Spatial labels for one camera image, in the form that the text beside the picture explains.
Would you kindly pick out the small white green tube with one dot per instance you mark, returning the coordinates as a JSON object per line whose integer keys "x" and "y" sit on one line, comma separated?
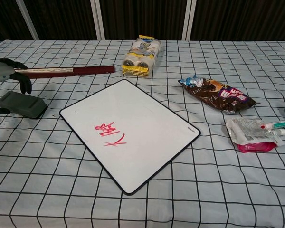
{"x": 281, "y": 123}

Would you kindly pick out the white black checked tablecloth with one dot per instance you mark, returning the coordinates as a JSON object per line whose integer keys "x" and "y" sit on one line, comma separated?
{"x": 61, "y": 178}

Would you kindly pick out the dark red folding fan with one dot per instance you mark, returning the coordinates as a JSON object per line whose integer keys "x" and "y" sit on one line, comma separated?
{"x": 95, "y": 70}

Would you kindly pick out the brown chocolate snack packet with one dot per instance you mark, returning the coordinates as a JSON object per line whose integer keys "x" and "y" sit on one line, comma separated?
{"x": 216, "y": 95}

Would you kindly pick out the clear pouch with pink edge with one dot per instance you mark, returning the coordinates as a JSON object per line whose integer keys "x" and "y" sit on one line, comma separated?
{"x": 247, "y": 133}

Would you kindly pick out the grey whiteboard eraser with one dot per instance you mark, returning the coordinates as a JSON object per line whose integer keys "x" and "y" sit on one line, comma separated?
{"x": 21, "y": 104}

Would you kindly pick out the yellow white roll refill pack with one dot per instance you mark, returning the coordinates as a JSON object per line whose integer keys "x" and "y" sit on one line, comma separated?
{"x": 140, "y": 57}

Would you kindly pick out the left black grey robot hand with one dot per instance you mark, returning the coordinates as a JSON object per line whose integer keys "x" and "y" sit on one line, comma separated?
{"x": 0, "y": 71}

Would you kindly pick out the black partition panel white frame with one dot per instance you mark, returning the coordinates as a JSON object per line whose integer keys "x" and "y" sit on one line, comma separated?
{"x": 4, "y": 19}
{"x": 142, "y": 16}
{"x": 240, "y": 19}
{"x": 61, "y": 19}

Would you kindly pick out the white whiteboard with black rim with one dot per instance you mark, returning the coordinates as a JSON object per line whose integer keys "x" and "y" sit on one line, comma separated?
{"x": 123, "y": 107}

